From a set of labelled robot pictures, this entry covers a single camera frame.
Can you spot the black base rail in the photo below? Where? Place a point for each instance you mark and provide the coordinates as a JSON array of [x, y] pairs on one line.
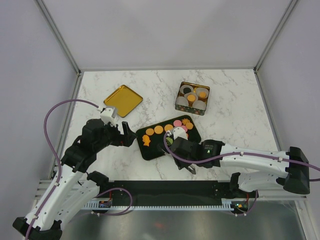
[[175, 193]]

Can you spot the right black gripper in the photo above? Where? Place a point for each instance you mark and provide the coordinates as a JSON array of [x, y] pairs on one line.
[[180, 165]]

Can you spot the orange fish cookie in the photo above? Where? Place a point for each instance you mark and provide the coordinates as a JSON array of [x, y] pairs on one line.
[[146, 140]]

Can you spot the orange bitten round cookie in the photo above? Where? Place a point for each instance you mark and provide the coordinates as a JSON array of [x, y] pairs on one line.
[[202, 95]]

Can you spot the black round cookie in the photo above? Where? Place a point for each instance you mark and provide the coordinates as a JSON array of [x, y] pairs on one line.
[[186, 90]]

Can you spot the right aluminium frame post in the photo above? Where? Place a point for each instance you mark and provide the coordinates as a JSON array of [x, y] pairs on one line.
[[277, 31]]

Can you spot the orange flower cookie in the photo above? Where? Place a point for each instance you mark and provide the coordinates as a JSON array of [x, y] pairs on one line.
[[185, 121]]

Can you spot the white paper cup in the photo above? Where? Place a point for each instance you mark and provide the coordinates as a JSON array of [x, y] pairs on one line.
[[202, 89], [186, 86], [198, 104], [181, 100], [191, 93]]

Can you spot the pink round cookie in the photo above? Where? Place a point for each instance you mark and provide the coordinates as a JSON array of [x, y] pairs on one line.
[[177, 123], [185, 128]]

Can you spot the aluminium frame post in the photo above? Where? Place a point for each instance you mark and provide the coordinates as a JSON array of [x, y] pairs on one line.
[[277, 31], [57, 35]]

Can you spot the white slotted cable duct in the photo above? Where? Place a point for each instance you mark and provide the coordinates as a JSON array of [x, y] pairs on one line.
[[97, 205]]

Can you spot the green round cookie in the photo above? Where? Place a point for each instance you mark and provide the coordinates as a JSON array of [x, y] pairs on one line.
[[169, 141]]

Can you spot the gold square tin lid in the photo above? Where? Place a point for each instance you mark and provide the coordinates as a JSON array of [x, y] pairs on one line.
[[124, 99]]

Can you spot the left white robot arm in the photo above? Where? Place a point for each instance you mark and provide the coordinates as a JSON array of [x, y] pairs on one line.
[[56, 208]]

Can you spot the square cookie tin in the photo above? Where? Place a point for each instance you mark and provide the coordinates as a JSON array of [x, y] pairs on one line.
[[190, 109]]

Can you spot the left aluminium frame post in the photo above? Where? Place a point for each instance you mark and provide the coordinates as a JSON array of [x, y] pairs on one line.
[[57, 35]]

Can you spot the black rectangular tray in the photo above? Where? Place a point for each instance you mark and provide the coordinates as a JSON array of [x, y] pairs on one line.
[[151, 152]]

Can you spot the orange owl cookie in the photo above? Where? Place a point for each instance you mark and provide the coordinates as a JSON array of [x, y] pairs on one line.
[[189, 125]]

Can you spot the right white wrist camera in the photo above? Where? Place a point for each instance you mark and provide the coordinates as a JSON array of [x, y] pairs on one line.
[[177, 132]]

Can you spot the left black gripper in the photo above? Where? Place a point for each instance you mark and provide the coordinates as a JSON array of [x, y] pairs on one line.
[[124, 140]]

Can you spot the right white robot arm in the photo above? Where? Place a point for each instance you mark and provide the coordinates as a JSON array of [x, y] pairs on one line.
[[286, 169]]

